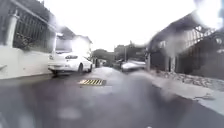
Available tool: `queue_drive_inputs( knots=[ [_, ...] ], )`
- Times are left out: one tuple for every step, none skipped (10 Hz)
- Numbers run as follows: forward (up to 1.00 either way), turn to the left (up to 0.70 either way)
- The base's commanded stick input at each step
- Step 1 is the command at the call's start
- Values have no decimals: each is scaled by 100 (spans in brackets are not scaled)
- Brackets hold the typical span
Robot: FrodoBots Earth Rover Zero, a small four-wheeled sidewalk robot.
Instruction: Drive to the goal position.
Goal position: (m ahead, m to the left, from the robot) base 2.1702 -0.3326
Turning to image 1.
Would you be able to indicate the grey concrete pavement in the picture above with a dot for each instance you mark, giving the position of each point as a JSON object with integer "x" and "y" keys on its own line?
{"x": 196, "y": 91}

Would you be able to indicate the yellow drain grate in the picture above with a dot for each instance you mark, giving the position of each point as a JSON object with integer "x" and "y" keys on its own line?
{"x": 92, "y": 82}

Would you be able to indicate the pale parked car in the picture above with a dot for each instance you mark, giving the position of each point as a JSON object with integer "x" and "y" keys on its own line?
{"x": 131, "y": 65}

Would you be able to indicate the wet grey asphalt road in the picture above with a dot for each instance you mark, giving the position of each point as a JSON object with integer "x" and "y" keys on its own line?
{"x": 110, "y": 103}

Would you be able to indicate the dark fenced building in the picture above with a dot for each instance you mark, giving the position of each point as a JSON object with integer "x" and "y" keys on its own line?
{"x": 200, "y": 46}

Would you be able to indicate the row of trees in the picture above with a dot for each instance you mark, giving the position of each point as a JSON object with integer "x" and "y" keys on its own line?
{"x": 110, "y": 53}

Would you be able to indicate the white car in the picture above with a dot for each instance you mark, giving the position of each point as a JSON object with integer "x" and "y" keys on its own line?
{"x": 68, "y": 62}

